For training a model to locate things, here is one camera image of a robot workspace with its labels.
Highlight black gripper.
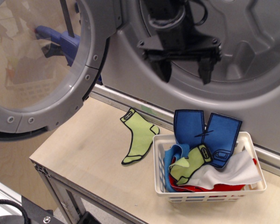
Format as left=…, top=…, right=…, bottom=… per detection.
left=137, top=14, right=222, bottom=84

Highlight blue felt pants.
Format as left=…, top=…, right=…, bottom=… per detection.
left=174, top=109, right=242, bottom=168

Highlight white plastic laundry basket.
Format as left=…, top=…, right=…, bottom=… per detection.
left=153, top=132, right=267, bottom=203

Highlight blue felt cloth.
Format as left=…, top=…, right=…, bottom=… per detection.
left=164, top=144, right=189, bottom=193

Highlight green felt sock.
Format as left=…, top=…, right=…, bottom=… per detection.
left=169, top=144, right=213, bottom=185
left=120, top=108, right=160, bottom=166

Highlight white felt cloth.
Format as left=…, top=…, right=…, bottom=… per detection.
left=186, top=150, right=262, bottom=190

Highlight red felt garment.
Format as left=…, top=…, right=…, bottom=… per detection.
left=169, top=158, right=258, bottom=192

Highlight black robot base bottom left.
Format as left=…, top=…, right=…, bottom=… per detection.
left=0, top=197, right=63, bottom=224

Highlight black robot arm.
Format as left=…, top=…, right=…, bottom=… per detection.
left=137, top=0, right=222, bottom=84

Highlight grey round machine door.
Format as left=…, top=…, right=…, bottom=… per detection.
left=0, top=0, right=122, bottom=141

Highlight green felt sock on table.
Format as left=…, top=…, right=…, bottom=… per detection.
left=120, top=108, right=160, bottom=166

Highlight blue clamp behind door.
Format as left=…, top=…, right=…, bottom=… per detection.
left=35, top=26, right=80, bottom=67

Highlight aluminium table frame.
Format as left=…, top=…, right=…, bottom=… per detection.
left=31, top=159, right=145, bottom=224

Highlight black cable bottom left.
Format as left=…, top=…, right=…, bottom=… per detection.
left=0, top=199, right=30, bottom=224

